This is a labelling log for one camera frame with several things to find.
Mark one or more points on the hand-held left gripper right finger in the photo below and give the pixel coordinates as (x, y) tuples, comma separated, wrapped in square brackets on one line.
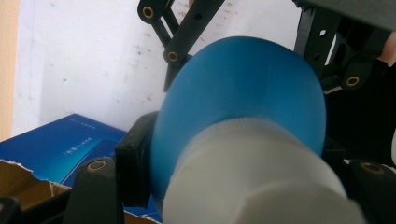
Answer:
[(334, 151)]

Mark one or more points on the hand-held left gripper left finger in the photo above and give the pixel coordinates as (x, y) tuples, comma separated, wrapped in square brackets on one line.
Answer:
[(135, 161)]

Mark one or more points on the blue cardboard box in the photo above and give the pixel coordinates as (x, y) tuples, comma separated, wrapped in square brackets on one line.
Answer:
[(62, 146)]

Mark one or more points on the blue tube with white cap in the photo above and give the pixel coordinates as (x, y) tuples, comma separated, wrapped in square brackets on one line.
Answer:
[(243, 81)]

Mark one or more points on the torn brown cardboard box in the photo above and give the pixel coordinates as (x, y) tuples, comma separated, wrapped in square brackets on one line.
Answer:
[(25, 186)]

